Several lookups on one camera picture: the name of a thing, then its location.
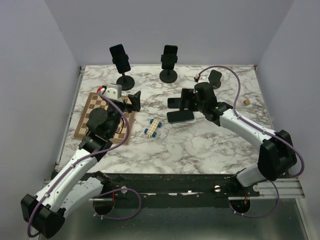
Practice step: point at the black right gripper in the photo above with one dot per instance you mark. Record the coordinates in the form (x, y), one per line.
(187, 94)

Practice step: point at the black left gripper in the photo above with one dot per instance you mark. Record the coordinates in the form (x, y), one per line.
(135, 99)

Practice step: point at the black phone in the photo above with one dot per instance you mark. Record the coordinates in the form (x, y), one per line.
(120, 59)
(180, 116)
(174, 103)

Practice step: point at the black phone stand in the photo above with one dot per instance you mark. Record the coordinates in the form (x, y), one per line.
(126, 81)
(168, 60)

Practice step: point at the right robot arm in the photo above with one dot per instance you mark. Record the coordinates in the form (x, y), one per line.
(276, 154)

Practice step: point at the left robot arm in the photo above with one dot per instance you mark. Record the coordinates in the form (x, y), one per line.
(46, 211)

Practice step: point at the toy car with blue wheels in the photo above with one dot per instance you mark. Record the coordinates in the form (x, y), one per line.
(151, 131)

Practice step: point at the wooden chessboard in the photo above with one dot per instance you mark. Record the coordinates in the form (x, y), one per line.
(96, 121)

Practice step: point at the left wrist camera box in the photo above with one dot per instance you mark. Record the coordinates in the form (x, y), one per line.
(113, 91)

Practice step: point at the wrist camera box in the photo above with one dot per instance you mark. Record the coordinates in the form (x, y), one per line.
(113, 91)
(203, 79)

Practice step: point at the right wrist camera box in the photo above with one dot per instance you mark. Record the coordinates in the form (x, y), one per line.
(203, 79)

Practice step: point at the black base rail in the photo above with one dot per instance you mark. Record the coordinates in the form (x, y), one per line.
(161, 191)

